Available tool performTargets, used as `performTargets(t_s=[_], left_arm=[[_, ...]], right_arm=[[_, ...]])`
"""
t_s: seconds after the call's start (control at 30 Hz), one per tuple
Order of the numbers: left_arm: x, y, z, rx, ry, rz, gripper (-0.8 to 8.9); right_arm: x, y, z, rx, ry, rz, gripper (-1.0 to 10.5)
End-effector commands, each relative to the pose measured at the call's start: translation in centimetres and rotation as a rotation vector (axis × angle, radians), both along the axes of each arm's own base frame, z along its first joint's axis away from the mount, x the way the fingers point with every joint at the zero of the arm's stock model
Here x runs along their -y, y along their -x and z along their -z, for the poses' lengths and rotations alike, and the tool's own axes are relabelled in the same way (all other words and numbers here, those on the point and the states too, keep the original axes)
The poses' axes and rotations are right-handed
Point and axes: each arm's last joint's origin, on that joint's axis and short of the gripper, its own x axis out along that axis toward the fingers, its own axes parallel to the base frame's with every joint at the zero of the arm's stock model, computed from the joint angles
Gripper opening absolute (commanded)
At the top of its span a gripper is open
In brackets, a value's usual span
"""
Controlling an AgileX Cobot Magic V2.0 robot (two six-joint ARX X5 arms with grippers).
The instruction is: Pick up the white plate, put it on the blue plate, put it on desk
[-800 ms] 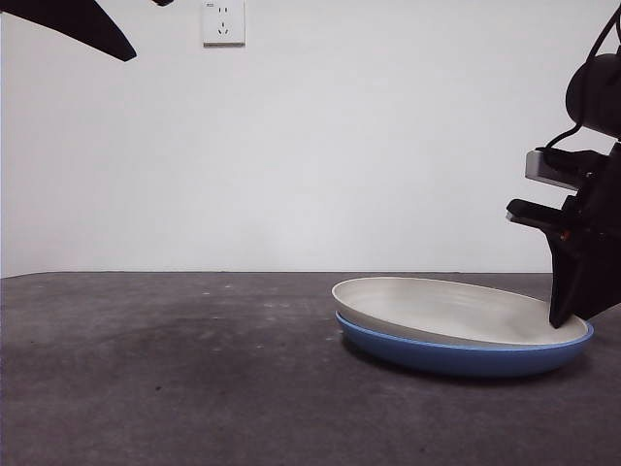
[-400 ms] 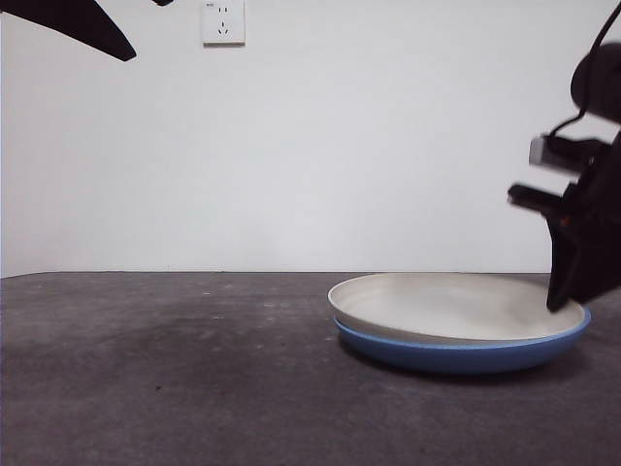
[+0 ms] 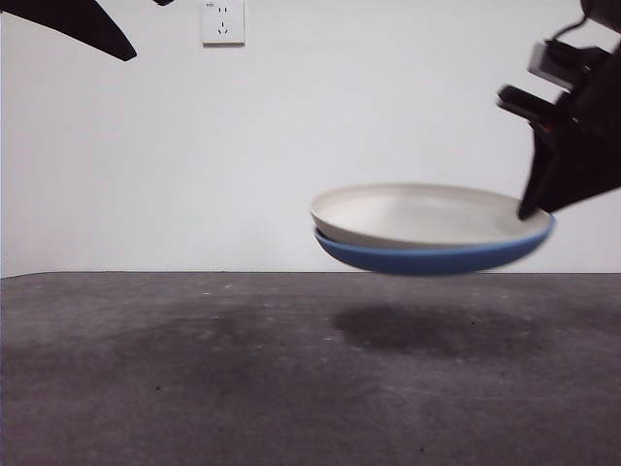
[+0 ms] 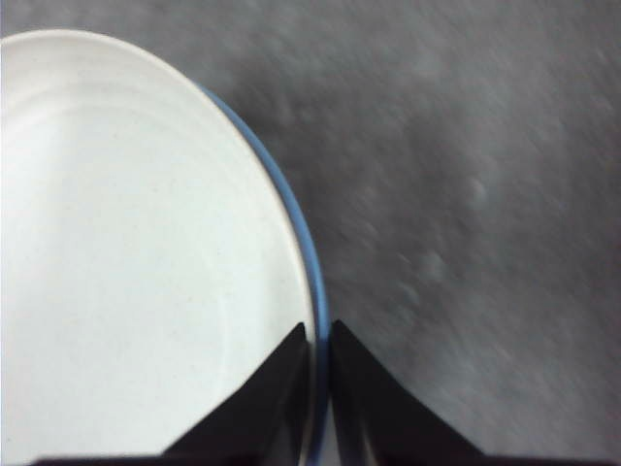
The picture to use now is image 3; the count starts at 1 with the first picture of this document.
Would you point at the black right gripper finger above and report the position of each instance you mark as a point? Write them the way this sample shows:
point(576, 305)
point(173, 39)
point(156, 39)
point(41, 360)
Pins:
point(597, 179)
point(545, 184)

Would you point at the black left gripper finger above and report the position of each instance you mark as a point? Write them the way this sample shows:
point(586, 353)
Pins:
point(164, 2)
point(73, 24)

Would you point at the white round plate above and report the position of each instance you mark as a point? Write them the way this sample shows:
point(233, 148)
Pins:
point(412, 218)

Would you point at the blue round plate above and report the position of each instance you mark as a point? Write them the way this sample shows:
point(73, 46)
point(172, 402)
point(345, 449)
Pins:
point(427, 262)

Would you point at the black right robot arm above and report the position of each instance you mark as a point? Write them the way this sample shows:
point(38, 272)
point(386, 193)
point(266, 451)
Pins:
point(604, 9)

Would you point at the white wall socket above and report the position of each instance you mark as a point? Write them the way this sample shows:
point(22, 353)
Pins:
point(223, 24)

